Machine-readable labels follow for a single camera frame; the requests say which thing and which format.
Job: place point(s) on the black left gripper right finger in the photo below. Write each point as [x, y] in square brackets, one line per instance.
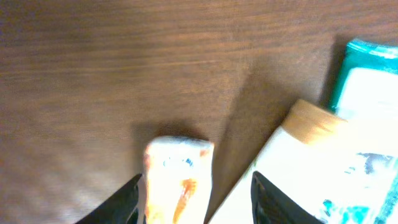
[271, 206]

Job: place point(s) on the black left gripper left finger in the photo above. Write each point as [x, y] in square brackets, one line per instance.
[120, 208]

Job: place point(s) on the small orange tissue pack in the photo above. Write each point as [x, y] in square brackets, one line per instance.
[178, 176]

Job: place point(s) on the white tube gold cap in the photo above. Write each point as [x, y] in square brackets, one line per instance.
[339, 171]

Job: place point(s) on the green white 3M package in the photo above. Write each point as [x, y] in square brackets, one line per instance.
[366, 86]

